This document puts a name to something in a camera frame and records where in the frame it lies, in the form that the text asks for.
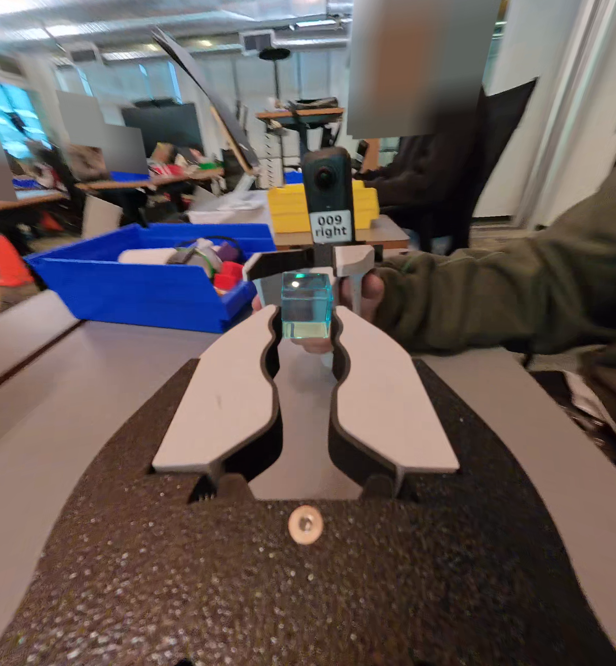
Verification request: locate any large blue bin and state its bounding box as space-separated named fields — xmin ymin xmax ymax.
xmin=24 ymin=223 xmax=277 ymax=334

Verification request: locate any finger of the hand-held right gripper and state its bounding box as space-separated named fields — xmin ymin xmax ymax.
xmin=243 ymin=249 xmax=315 ymax=313
xmin=334 ymin=246 xmax=376 ymax=315

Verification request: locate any yellow bin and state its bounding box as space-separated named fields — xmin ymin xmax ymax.
xmin=267 ymin=179 xmax=380 ymax=234

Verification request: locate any person's right hand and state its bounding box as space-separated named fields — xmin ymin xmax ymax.
xmin=252 ymin=272 xmax=388 ymax=356

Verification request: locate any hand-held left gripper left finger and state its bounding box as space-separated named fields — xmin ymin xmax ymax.
xmin=152 ymin=304 xmax=283 ymax=485

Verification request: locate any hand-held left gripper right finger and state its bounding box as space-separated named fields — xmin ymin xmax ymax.
xmin=329 ymin=306 xmax=461 ymax=495

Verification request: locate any clear cyan cube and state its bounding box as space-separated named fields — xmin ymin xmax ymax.
xmin=281 ymin=272 xmax=335 ymax=340

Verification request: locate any wooden workbench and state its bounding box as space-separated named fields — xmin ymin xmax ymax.
xmin=274 ymin=214 xmax=410 ymax=250

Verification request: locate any person's right forearm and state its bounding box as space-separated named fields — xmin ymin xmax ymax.
xmin=375 ymin=156 xmax=616 ymax=356

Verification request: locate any red plastic piece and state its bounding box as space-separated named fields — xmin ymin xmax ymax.
xmin=213 ymin=262 xmax=246 ymax=293

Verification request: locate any wooden standing desk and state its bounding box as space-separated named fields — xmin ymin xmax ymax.
xmin=256 ymin=106 xmax=345 ymax=172

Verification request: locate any black monitor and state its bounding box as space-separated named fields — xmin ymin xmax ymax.
xmin=122 ymin=103 xmax=205 ymax=157

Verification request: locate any black office chair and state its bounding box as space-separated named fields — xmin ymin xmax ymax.
xmin=443 ymin=78 xmax=540 ymax=250

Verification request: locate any orange traffic cone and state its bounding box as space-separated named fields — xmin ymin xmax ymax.
xmin=0 ymin=234 xmax=33 ymax=287

